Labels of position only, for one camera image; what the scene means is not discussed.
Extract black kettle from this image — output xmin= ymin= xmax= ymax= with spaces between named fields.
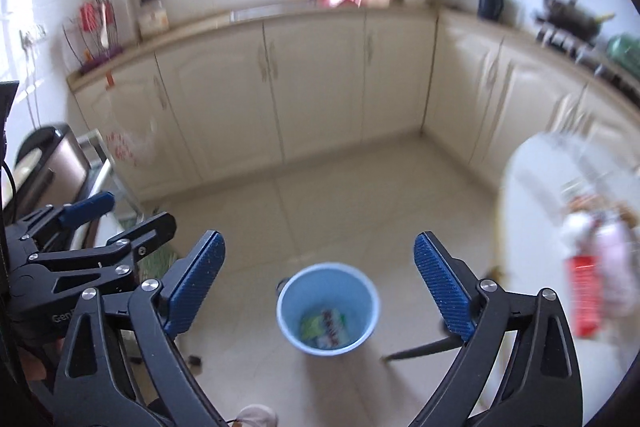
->
xmin=477 ymin=0 xmax=505 ymax=22

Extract clear storage jar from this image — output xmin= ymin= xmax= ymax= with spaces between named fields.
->
xmin=137 ymin=0 xmax=170 ymax=40

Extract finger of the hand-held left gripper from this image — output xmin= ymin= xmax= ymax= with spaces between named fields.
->
xmin=27 ymin=212 xmax=178 ymax=295
xmin=2 ymin=191 xmax=117 ymax=253

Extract silver toaster oven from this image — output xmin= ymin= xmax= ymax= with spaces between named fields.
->
xmin=2 ymin=123 xmax=93 ymax=220

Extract clear printed plastic bag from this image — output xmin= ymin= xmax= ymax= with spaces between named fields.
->
xmin=102 ymin=122 xmax=158 ymax=168

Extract white round table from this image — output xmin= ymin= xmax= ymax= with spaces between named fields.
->
xmin=492 ymin=129 xmax=640 ymax=427

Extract black cable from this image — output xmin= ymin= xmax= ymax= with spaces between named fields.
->
xmin=0 ymin=159 xmax=18 ymax=208

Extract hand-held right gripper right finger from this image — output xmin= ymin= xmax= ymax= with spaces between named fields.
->
xmin=407 ymin=231 xmax=586 ymax=427

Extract wire dish rack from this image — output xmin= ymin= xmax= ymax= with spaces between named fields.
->
xmin=62 ymin=0 xmax=126 ymax=75

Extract wall power outlet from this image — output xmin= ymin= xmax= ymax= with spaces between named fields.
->
xmin=20 ymin=23 xmax=48 ymax=45

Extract white power cable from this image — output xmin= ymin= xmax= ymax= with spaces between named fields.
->
xmin=22 ymin=42 xmax=43 ymax=128

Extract green wrapper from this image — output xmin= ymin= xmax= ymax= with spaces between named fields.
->
xmin=300 ymin=313 xmax=326 ymax=343

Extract metal shelf rack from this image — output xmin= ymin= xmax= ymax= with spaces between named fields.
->
xmin=75 ymin=129 xmax=146 ymax=218

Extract green pot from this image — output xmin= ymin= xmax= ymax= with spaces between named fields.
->
xmin=605 ymin=34 xmax=640 ymax=80

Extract black wok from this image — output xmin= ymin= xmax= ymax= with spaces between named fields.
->
xmin=530 ymin=0 xmax=616 ymax=40

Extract red snack packet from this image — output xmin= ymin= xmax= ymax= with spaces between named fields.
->
xmin=564 ymin=254 xmax=601 ymax=339

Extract gas stove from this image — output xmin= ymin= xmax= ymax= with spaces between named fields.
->
xmin=535 ymin=22 xmax=640 ymax=92

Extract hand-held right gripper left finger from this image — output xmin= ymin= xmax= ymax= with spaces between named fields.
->
xmin=50 ymin=229 xmax=231 ymax=427

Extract cream kitchen cabinets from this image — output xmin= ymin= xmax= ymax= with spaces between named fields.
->
xmin=67 ymin=4 xmax=640 ymax=208

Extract person's slipper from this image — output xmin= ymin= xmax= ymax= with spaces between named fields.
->
xmin=235 ymin=403 xmax=278 ymax=427

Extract white red wrapper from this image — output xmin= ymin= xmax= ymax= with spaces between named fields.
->
xmin=320 ymin=309 xmax=348 ymax=348

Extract blue plastic bucket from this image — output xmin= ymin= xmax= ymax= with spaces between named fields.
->
xmin=276 ymin=262 xmax=381 ymax=355

